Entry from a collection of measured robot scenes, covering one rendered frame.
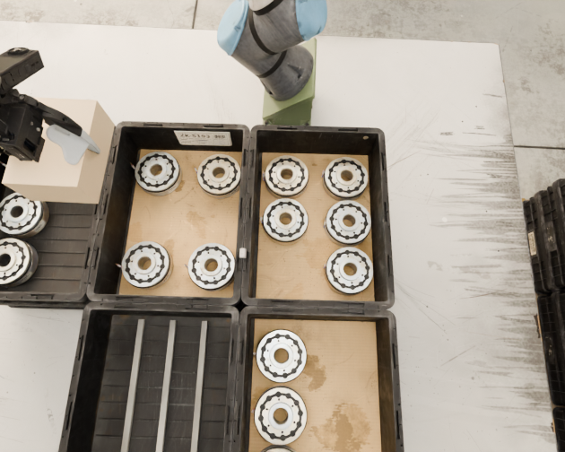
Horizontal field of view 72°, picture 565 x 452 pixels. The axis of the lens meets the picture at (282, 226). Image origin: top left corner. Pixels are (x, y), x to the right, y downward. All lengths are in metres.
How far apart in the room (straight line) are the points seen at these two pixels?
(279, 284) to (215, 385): 0.24
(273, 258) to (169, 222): 0.26
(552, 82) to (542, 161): 0.48
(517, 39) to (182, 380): 2.38
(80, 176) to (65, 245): 0.34
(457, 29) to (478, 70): 1.15
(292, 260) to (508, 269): 0.58
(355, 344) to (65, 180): 0.63
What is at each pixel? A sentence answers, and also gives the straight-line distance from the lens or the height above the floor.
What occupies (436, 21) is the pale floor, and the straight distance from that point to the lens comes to 2.56.
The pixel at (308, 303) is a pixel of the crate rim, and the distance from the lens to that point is 0.77.
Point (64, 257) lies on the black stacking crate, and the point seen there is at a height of 0.83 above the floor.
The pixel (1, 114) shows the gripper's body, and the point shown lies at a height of 1.25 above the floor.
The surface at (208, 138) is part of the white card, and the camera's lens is 0.94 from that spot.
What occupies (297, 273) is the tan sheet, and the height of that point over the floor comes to 0.83.
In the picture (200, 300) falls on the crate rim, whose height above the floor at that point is 0.93.
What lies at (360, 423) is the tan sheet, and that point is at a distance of 0.89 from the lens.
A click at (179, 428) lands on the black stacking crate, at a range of 0.90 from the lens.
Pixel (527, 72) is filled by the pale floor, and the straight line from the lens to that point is 2.54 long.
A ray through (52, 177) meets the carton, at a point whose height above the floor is 1.12.
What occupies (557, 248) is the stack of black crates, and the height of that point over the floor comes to 0.31.
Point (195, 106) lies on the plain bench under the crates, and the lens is 1.23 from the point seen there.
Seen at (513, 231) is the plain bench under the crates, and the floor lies 0.70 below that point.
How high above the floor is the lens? 1.69
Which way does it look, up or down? 72 degrees down
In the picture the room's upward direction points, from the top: 1 degrees clockwise
